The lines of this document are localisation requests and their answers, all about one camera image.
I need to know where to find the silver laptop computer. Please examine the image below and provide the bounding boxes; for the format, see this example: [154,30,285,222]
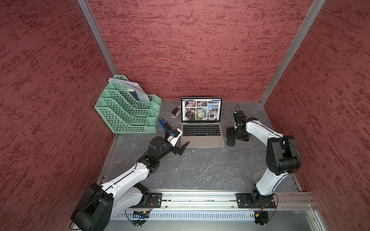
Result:
[181,97,225,148]

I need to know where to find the green plastic file organizer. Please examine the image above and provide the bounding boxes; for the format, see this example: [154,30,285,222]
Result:
[94,75,162,134]

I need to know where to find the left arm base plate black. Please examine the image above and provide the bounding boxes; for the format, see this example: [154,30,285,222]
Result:
[143,192,162,209]

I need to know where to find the black wireless mouse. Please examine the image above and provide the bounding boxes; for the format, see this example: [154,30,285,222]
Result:
[226,137,236,147]

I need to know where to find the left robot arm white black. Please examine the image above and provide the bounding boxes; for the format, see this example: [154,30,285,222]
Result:
[70,136,189,231]

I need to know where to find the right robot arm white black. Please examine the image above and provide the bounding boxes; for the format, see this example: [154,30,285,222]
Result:
[226,110,301,207]

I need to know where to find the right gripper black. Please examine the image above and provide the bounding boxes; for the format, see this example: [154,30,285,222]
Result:
[226,126,248,141]

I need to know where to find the right aluminium corner post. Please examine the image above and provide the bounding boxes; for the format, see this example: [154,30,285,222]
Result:
[259,0,326,105]

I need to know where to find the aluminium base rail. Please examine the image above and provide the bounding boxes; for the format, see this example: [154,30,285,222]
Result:
[149,189,318,211]

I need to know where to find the black beige stapler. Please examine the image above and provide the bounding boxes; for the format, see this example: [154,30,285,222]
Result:
[172,106,181,118]

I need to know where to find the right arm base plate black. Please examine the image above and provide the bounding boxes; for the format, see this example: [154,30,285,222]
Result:
[236,192,277,209]

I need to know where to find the papers in organizer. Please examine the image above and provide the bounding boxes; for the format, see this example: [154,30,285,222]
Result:
[108,78,150,102]

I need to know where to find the aluminium corner post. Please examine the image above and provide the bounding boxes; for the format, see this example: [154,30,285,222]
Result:
[78,0,119,75]
[259,0,326,105]

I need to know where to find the left aluminium corner post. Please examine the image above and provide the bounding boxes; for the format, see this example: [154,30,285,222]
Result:
[78,0,119,75]

